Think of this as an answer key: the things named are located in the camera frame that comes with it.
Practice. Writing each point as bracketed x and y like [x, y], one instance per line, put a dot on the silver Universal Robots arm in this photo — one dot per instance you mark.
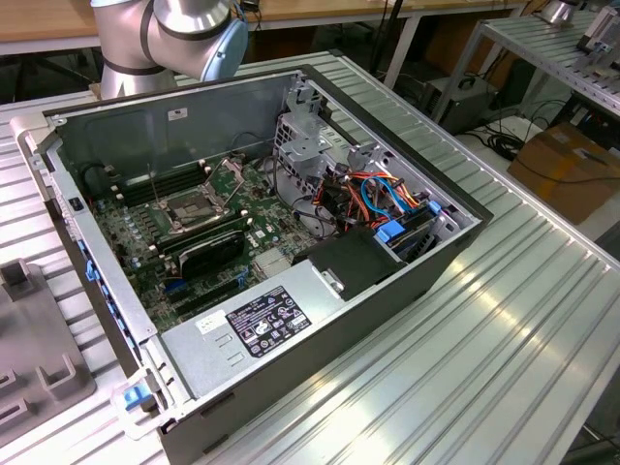
[184, 24]

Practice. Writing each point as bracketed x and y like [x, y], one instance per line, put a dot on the black RAM slot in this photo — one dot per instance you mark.
[162, 178]
[160, 172]
[203, 230]
[206, 237]
[164, 184]
[167, 191]

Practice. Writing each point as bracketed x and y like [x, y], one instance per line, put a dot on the black expansion slot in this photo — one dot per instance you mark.
[220, 288]
[198, 306]

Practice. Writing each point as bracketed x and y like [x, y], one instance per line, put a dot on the CPU socket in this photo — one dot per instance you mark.
[186, 208]

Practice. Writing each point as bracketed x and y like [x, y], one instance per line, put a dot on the blue expansion slot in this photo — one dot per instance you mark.
[174, 287]

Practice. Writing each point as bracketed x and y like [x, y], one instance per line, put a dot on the green motherboard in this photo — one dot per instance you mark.
[271, 213]

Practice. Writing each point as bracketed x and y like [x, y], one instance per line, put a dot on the silver chipset heatsink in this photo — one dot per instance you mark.
[269, 261]

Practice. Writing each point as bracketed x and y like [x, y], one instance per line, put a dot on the blue disk carrier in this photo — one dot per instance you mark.
[390, 233]

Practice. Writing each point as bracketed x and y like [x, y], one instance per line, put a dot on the grey metal drive cage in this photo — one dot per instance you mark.
[300, 145]

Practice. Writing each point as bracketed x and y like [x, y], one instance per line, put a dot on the black graphics card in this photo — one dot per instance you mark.
[208, 257]

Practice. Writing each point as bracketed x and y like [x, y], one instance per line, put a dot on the open black PC case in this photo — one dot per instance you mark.
[339, 349]

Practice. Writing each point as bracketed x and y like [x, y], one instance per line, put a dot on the thin metal locking lever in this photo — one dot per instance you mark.
[152, 186]

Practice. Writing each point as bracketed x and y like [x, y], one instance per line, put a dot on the silver power supply box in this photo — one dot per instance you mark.
[203, 358]

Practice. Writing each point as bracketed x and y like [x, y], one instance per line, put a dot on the grey control box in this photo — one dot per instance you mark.
[460, 104]

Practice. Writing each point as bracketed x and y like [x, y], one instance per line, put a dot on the blue case latch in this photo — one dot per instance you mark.
[135, 398]

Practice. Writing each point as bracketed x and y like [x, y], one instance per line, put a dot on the brown cardboard box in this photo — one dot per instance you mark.
[567, 174]

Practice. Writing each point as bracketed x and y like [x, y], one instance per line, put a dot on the grey parts rack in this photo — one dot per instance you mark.
[29, 329]

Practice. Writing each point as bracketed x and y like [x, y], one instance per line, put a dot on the metal slat side table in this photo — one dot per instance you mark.
[542, 43]

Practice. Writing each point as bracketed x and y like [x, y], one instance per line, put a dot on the grey device with blue clip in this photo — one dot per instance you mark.
[600, 29]

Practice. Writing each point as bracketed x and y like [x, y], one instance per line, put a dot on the wooden desk white frame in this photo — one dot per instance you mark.
[315, 9]

